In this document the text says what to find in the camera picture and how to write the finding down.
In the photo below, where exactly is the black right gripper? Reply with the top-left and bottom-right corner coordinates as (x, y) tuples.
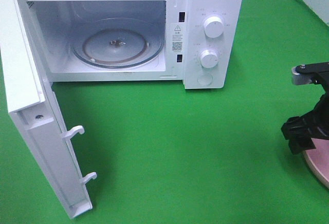
(281, 92), (328, 154)

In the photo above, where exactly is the pink round plate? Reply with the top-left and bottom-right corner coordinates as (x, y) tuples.
(303, 138), (329, 188)

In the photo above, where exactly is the round white door button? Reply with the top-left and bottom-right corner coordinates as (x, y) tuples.
(197, 73), (213, 86)

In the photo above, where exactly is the lower white round knob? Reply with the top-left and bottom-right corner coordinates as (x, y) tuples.
(200, 50), (218, 68)

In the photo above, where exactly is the white round knob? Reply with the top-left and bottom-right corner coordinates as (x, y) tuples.
(203, 16), (224, 39)
(200, 50), (218, 68)

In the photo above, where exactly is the upper white round knob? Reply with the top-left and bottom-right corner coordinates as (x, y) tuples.
(203, 16), (224, 39)

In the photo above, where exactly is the green table cloth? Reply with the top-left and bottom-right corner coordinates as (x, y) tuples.
(1, 0), (328, 223)

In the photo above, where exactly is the white microwave oven body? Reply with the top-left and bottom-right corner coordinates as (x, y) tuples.
(19, 0), (242, 89)

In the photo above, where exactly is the glass microwave turntable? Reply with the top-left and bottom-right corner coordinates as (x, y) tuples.
(70, 18), (166, 69)

